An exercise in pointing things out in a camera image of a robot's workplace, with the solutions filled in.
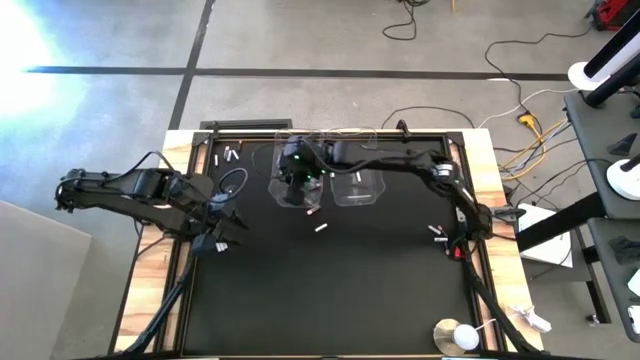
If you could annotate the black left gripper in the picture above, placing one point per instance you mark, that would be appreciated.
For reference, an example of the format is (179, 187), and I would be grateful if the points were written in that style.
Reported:
(210, 215)

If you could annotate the black side table beam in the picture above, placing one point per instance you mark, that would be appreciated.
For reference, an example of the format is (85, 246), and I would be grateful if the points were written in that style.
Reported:
(565, 220)

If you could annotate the yellow power plug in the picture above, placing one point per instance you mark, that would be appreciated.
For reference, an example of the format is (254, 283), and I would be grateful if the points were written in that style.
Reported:
(526, 119)

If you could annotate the grey floor board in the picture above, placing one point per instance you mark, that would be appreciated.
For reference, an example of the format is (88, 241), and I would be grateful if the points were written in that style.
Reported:
(35, 290)

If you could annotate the black frame clamp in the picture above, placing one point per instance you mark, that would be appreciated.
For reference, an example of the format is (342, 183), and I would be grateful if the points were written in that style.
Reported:
(214, 127)
(401, 126)

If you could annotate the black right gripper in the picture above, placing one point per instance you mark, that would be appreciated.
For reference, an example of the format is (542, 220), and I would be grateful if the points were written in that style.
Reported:
(302, 150)

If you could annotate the clear plastic bin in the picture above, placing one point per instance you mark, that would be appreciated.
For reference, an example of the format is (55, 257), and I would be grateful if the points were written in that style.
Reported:
(370, 190)
(276, 190)

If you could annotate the black triangular part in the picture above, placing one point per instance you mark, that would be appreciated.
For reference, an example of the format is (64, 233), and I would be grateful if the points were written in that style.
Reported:
(625, 147)

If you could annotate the white dome device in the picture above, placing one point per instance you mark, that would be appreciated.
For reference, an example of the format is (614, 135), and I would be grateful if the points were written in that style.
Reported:
(466, 337)

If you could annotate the black floor vent grille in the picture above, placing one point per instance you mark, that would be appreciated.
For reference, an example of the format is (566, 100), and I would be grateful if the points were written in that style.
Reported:
(250, 124)

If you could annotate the black table mat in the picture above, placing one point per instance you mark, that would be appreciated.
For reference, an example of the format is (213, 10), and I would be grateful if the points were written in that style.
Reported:
(325, 290)

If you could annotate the white lamp base with post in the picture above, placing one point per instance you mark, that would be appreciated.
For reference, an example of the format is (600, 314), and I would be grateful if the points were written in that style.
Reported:
(580, 75)

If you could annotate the white plastic part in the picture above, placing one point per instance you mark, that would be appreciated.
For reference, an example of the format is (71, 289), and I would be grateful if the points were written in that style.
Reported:
(634, 282)
(634, 320)

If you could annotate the white round base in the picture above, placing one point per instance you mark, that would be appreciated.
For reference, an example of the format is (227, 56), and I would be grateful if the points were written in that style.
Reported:
(622, 182)

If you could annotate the white flat box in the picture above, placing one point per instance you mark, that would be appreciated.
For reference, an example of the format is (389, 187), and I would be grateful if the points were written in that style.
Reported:
(547, 250)

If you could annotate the white power adapter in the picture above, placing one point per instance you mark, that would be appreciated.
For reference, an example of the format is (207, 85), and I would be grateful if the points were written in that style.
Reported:
(535, 320)

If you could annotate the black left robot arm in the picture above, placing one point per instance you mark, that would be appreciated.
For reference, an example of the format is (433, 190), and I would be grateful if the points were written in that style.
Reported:
(125, 197)

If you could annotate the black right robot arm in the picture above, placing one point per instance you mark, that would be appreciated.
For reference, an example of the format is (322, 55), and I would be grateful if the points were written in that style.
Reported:
(390, 162)

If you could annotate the red tool case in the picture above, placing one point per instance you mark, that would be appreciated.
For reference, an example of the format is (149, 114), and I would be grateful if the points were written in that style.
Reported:
(615, 12)

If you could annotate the black rig frame strut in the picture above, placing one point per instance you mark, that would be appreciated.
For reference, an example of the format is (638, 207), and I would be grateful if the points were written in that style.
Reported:
(492, 310)
(160, 315)

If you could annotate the grey side table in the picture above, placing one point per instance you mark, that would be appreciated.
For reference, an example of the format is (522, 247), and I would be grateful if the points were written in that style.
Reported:
(607, 280)
(590, 140)

